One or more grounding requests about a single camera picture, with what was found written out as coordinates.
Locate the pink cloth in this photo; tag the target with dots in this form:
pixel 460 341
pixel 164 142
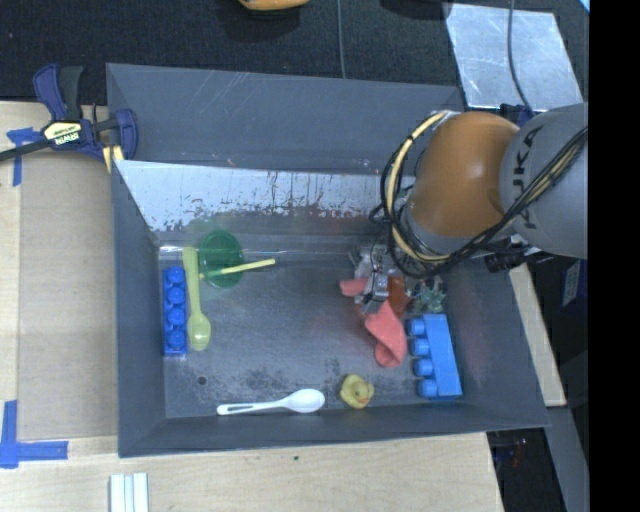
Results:
pixel 389 337

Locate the light blue studded toy brick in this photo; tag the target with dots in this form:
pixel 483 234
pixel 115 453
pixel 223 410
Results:
pixel 442 355

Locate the grey metal bin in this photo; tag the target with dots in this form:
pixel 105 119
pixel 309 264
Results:
pixel 280 325

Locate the yellow rubber duck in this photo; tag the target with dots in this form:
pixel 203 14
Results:
pixel 356 391

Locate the yellow straw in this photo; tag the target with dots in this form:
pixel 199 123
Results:
pixel 250 266

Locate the white plastic spoon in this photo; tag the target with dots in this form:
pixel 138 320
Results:
pixel 300 401

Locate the green plastic cup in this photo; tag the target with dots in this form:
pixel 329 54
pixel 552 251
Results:
pixel 220 255

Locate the yellow-green plastic spoon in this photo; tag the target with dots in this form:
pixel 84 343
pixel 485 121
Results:
pixel 198 327

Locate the dark blue studded toy brick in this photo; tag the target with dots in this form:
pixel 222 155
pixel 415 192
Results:
pixel 175 312

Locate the pale wood flat board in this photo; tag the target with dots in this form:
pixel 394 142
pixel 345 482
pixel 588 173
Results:
pixel 65 300

